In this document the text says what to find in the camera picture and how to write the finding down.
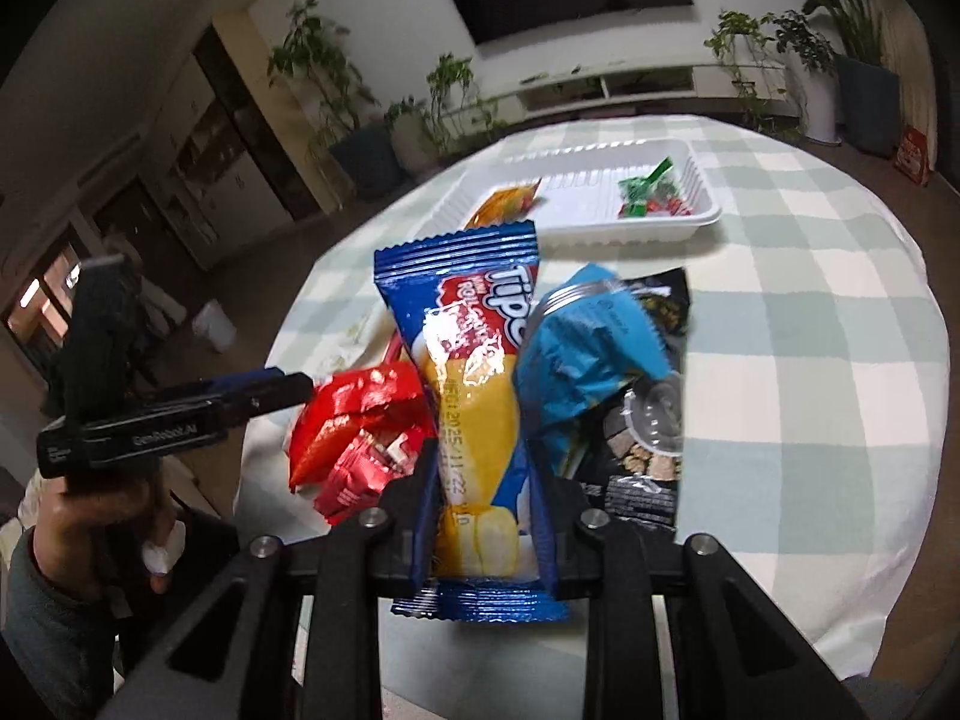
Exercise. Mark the green candy wrapper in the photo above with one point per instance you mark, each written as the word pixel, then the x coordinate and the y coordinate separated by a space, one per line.
pixel 641 184

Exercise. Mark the white plastic tray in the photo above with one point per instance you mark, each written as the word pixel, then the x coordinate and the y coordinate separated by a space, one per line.
pixel 577 202

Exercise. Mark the thin trailing potted plant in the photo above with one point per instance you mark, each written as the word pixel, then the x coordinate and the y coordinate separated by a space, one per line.
pixel 739 37

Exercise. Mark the black snack packet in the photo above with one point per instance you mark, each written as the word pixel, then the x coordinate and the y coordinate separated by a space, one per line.
pixel 637 495

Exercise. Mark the white bucket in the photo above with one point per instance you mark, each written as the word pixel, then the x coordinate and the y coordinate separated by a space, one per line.
pixel 215 324

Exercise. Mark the person's left hand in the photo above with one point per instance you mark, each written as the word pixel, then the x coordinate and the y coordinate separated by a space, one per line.
pixel 82 532

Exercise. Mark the person's dark pants leg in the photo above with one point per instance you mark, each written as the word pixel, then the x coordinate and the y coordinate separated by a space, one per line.
pixel 199 547

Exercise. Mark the blue and yellow snack packet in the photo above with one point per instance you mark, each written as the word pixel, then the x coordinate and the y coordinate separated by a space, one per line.
pixel 465 390

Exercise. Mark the wooden display cabinet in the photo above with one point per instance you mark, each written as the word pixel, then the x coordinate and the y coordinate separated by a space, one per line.
pixel 255 135

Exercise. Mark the white television cabinet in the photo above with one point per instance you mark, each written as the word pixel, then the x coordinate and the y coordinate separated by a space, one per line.
pixel 645 82

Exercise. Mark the tall plant in dark pot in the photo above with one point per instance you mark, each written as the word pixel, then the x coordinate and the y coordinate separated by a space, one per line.
pixel 360 157

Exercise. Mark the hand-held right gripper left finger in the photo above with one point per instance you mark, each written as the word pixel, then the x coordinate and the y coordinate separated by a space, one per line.
pixel 426 540

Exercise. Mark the small red candies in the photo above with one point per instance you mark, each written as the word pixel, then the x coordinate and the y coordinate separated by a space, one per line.
pixel 671 206

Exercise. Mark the red and orange snack packet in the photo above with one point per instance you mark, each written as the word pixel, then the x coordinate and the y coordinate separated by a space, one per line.
pixel 352 397

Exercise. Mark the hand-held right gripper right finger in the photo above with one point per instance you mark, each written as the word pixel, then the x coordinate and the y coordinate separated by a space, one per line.
pixel 541 540

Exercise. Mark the round table with checked cloth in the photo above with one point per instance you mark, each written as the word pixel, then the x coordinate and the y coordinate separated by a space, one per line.
pixel 787 360

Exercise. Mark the light blue snack packet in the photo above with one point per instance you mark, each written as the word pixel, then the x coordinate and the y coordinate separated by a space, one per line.
pixel 577 367

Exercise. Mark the large plant in blue-grey pot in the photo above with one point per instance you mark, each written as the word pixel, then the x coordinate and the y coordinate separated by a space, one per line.
pixel 866 101

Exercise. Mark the person's left forearm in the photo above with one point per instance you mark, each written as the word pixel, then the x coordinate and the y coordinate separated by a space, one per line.
pixel 45 630

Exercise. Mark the red box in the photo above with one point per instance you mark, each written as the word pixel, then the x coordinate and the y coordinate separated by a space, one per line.
pixel 913 156

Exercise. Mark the plant in white pot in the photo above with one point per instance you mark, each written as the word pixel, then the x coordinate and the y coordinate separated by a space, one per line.
pixel 819 101

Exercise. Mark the leafy plant in pale pot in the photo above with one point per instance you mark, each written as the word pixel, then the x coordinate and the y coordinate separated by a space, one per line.
pixel 412 139

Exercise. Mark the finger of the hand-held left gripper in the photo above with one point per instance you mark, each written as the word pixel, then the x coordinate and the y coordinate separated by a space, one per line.
pixel 251 379
pixel 270 395

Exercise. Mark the small clear plastic cup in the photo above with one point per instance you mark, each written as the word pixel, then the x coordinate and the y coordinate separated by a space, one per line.
pixel 654 416

